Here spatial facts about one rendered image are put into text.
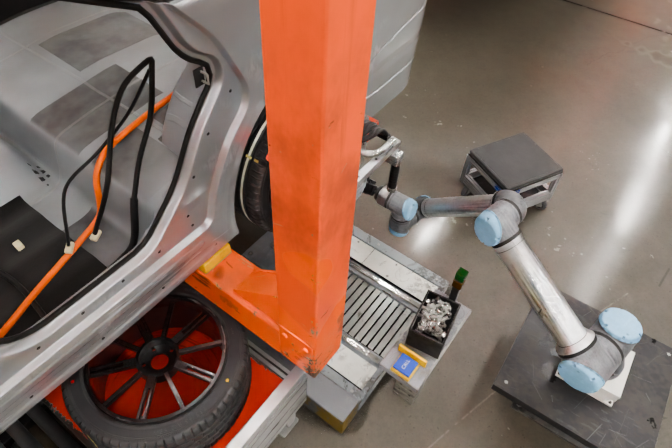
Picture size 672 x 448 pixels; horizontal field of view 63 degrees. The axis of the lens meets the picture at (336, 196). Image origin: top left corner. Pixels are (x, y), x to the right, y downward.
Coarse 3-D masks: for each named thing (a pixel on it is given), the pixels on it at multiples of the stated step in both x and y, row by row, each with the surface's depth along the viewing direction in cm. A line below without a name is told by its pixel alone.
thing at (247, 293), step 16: (240, 256) 211; (224, 272) 206; (240, 272) 206; (256, 272) 203; (272, 272) 196; (208, 288) 208; (224, 288) 201; (240, 288) 197; (256, 288) 192; (272, 288) 187; (224, 304) 207; (240, 304) 197; (256, 304) 194; (272, 304) 185; (240, 320) 207; (256, 320) 197; (272, 320) 193; (272, 336) 196
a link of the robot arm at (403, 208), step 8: (392, 200) 238; (400, 200) 237; (408, 200) 236; (392, 208) 238; (400, 208) 236; (408, 208) 235; (416, 208) 240; (392, 216) 243; (400, 216) 239; (408, 216) 236
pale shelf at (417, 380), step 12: (468, 312) 225; (456, 324) 221; (396, 348) 213; (408, 348) 213; (444, 348) 214; (384, 360) 209; (432, 360) 210; (420, 372) 206; (408, 384) 204; (420, 384) 203
